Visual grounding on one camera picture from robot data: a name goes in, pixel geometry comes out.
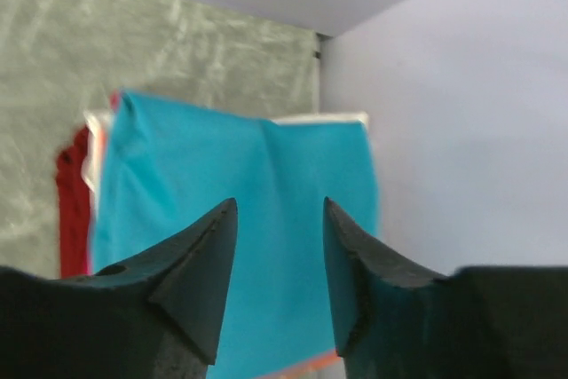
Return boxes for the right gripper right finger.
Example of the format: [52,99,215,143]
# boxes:
[323,200,567,378]

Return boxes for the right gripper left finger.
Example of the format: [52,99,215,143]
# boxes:
[1,199,238,378]

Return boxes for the teal t shirt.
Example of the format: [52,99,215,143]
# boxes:
[91,89,381,379]

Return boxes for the dark red folded t shirt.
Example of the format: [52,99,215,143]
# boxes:
[55,126,91,278]

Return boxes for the white folded t shirt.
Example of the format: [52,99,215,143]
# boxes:
[82,109,370,212]

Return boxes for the pink folded t shirt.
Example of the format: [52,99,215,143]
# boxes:
[82,91,122,273]

